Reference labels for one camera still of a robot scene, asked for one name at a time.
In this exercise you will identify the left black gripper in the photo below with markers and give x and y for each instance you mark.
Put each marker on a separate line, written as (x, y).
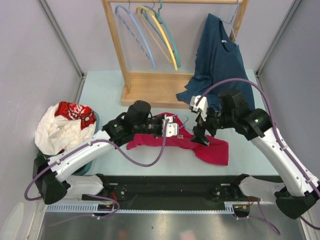
(159, 118)

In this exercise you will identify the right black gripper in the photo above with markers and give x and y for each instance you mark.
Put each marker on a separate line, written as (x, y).
(199, 131)

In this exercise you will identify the thin blue hanger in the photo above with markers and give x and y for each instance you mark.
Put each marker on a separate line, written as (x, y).
(186, 119)

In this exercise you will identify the pink t shirt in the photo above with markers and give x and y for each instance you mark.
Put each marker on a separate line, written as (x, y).
(216, 153)

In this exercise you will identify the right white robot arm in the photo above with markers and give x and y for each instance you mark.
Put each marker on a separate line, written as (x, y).
(297, 193)

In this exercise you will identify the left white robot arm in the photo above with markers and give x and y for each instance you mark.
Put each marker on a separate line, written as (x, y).
(52, 177)

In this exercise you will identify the dark blue t shirt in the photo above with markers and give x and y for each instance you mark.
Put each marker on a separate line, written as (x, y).
(218, 58)

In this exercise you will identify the white and red shirt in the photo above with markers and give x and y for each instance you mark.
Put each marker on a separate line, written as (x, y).
(63, 127)

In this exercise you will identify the teal hanger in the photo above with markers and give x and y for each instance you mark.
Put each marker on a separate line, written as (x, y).
(170, 35)

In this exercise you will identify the yellow hanger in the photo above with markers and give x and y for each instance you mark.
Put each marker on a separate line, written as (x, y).
(160, 32)

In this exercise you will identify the light blue notched hanger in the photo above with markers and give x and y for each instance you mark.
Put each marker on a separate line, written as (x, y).
(129, 21)

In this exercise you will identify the wooden clothes rack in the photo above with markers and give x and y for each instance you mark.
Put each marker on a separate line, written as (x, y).
(157, 88)

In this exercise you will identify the teal laundry basket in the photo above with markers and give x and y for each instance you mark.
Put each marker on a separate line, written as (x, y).
(85, 168)

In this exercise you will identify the green garment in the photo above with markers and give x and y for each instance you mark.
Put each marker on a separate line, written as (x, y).
(42, 154)

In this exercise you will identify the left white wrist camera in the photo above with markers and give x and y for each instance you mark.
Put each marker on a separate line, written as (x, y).
(169, 127)

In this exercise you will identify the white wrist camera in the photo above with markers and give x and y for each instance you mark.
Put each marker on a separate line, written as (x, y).
(199, 104)
(169, 127)

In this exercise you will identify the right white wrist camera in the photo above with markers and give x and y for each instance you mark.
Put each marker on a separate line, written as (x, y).
(199, 104)

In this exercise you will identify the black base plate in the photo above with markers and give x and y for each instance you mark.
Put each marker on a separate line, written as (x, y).
(173, 192)

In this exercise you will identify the white slotted cable duct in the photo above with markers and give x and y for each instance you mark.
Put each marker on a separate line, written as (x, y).
(100, 208)

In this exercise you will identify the light blue wire hanger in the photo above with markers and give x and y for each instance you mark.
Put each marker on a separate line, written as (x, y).
(232, 23)

